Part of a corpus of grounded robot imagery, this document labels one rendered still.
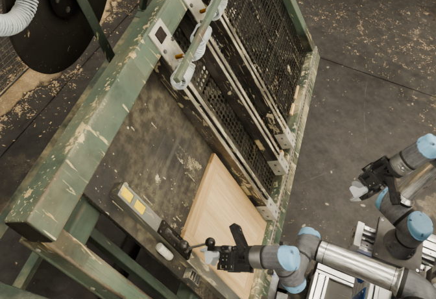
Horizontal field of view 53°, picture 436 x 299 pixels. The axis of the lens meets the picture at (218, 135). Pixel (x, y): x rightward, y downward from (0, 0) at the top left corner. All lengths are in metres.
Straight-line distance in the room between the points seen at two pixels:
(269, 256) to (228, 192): 0.61
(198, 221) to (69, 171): 0.71
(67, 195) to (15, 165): 2.44
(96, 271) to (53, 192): 0.29
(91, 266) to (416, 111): 3.65
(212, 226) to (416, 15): 4.31
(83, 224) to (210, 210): 0.62
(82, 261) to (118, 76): 0.55
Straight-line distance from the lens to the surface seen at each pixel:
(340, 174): 3.69
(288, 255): 1.40
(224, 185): 1.94
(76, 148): 1.22
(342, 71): 4.51
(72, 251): 1.28
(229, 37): 2.06
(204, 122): 1.77
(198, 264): 1.73
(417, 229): 2.09
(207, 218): 1.82
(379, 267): 1.52
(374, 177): 1.55
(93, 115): 1.28
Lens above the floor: 2.89
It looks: 52 degrees down
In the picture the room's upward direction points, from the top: 10 degrees clockwise
